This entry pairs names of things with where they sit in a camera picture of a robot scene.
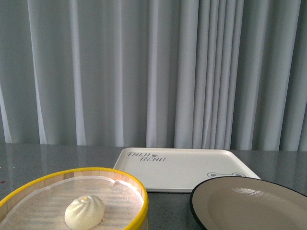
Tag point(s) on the white bear print tray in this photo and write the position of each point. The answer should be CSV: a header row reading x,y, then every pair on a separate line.
x,y
179,170

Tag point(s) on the beige plate with black rim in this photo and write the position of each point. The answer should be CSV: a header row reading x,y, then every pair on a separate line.
x,y
242,203

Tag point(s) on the yellow rimmed bamboo steamer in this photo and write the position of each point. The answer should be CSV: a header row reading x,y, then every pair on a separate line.
x,y
14,198

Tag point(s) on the white steamed bun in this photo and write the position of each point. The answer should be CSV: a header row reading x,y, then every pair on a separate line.
x,y
84,213

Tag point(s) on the white mesh steamer liner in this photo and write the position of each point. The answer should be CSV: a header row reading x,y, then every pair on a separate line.
x,y
44,209

